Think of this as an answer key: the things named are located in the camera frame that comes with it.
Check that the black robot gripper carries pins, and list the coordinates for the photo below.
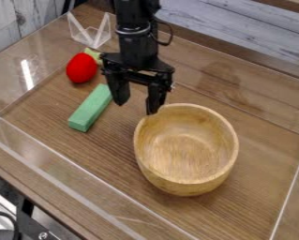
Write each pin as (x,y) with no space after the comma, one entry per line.
(136,64)

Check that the green rectangular block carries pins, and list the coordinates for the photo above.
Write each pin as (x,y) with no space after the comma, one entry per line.
(91,108)

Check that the light wooden bowl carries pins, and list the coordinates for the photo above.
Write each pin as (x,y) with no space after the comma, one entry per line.
(186,148)

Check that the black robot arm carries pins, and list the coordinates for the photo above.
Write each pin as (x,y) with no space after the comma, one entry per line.
(136,14)

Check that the red plush strawberry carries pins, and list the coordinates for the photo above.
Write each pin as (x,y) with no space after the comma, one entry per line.
(83,65)

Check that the clear acrylic corner bracket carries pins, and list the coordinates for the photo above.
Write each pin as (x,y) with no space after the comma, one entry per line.
(92,37)

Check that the clear acrylic tray wall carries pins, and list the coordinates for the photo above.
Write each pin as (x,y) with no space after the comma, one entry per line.
(92,208)

